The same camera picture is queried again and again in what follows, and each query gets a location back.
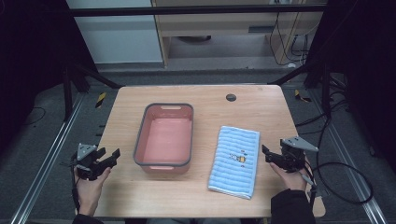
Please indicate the person's left hand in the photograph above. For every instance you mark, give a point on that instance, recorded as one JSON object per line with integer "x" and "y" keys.
{"x": 90, "y": 193}

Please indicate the yellow black floor tape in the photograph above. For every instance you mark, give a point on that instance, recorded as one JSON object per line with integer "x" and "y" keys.
{"x": 100, "y": 100}
{"x": 300, "y": 96}

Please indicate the light wooden desk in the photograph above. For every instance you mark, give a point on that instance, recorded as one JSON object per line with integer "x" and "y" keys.
{"x": 218, "y": 23}

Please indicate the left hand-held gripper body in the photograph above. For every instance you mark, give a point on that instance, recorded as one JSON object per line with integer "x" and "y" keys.
{"x": 86, "y": 151}

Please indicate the black metal stand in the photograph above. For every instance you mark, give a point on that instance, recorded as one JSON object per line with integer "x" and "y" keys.
{"x": 67, "y": 93}
{"x": 325, "y": 90}

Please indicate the pink basin with grey rim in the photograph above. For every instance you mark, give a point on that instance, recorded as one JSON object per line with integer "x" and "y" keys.
{"x": 165, "y": 140}

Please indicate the black horizontal frame bar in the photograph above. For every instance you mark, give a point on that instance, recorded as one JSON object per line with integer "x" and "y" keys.
{"x": 186, "y": 11}

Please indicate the person's right hand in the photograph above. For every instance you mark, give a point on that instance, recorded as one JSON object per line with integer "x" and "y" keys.
{"x": 294, "y": 181}

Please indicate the white cabinet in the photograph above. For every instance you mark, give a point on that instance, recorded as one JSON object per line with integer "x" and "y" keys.
{"x": 118, "y": 40}

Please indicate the metal floor rail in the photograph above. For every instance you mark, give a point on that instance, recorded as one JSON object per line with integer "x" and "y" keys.
{"x": 337, "y": 140}
{"x": 46, "y": 158}

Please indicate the blue striped towel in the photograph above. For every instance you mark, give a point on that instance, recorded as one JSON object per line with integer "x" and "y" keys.
{"x": 233, "y": 174}

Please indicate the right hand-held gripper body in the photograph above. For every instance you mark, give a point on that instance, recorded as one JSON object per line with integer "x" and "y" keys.
{"x": 291, "y": 157}

